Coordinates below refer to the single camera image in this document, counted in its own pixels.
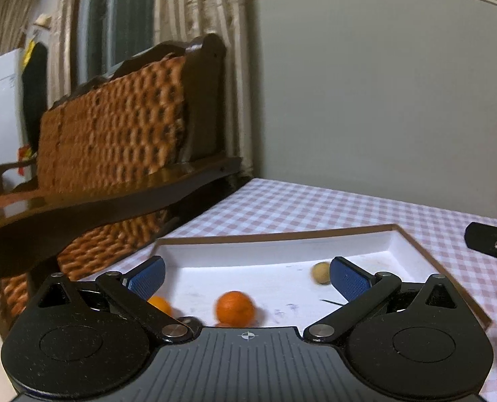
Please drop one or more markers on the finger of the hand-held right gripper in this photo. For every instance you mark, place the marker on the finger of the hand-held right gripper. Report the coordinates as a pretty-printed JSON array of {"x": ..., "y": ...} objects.
[{"x": 489, "y": 238}]

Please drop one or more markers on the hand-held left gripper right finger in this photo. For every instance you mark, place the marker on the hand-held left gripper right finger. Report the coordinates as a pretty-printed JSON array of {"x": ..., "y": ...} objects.
[{"x": 349, "y": 280}]

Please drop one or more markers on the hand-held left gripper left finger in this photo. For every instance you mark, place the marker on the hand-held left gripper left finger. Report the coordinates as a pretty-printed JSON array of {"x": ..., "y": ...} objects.
[{"x": 147, "y": 278}]

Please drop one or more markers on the yellowish brown round fruit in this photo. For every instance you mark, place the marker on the yellowish brown round fruit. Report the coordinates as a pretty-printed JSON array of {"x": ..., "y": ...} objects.
[{"x": 321, "y": 273}]

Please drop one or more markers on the brown cardboard box white inside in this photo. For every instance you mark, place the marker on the brown cardboard box white inside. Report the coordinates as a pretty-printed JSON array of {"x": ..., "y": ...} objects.
[{"x": 273, "y": 255}]

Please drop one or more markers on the orange mandarin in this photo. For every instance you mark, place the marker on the orange mandarin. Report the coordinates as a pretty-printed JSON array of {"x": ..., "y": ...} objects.
[
  {"x": 162, "y": 305},
  {"x": 235, "y": 307}
]

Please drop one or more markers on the pink white checked tablecloth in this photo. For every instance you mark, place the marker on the pink white checked tablecloth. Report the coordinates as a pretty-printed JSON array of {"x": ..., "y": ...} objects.
[{"x": 315, "y": 205}]

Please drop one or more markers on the brown woven seat mat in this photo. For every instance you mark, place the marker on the brown woven seat mat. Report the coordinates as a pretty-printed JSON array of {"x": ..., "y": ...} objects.
[{"x": 114, "y": 125}]

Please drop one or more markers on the dark hanging garment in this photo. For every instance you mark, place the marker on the dark hanging garment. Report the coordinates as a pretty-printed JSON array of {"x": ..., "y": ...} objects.
[{"x": 34, "y": 92}]

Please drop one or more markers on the white refrigerator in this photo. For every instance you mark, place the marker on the white refrigerator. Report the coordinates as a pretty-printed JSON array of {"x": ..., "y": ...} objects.
[{"x": 6, "y": 104}]

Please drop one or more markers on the dark framed window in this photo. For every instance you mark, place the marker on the dark framed window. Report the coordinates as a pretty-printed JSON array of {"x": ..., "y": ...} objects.
[{"x": 114, "y": 16}]

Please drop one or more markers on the beige striped curtain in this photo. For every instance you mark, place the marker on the beige striped curtain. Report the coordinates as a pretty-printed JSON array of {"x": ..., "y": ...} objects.
[
  {"x": 9, "y": 21},
  {"x": 202, "y": 8}
]

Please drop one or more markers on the dark wooden sofa frame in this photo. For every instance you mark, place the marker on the dark wooden sofa frame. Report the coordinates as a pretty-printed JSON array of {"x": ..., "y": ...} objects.
[{"x": 106, "y": 213}]

